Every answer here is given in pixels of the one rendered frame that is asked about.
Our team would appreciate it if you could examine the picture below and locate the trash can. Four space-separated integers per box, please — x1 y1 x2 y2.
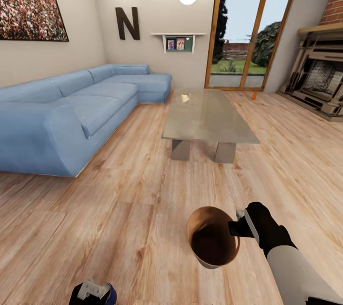
186 206 241 270

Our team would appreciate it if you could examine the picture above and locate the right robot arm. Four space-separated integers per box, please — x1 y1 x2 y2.
228 202 343 305

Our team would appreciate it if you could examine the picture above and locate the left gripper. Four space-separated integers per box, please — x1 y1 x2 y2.
69 283 111 305

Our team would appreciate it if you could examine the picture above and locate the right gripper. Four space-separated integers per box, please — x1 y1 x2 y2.
228 219 254 238

